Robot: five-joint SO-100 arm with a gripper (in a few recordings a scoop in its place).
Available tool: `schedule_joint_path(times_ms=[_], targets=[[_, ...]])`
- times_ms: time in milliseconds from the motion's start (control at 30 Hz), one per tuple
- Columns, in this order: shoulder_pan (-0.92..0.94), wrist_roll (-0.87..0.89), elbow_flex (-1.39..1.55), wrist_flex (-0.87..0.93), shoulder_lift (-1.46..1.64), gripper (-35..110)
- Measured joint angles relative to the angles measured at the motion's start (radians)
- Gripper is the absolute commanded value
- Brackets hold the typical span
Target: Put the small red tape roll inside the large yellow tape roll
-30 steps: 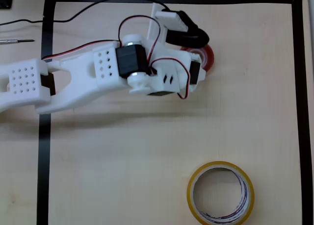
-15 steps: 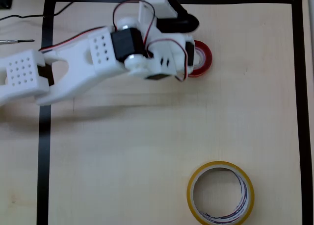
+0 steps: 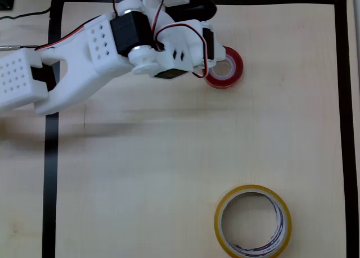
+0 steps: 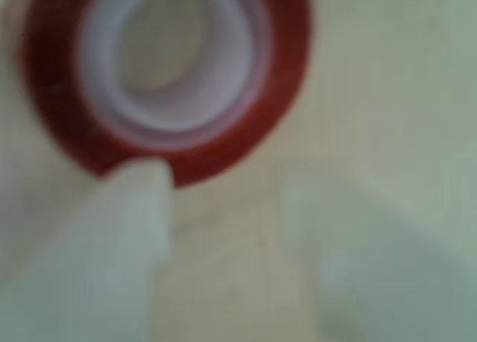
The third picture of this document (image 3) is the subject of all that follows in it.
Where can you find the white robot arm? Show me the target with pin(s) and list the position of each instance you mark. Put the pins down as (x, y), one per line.
(73, 72)

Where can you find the small red tape roll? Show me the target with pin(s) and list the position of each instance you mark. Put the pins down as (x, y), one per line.
(236, 72)

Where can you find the large yellow tape roll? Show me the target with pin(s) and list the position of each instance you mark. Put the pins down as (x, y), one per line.
(217, 224)

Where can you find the thin metal screwdriver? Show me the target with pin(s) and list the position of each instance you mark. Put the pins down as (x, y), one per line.
(11, 47)

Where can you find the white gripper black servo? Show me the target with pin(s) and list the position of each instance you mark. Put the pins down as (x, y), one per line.
(208, 43)

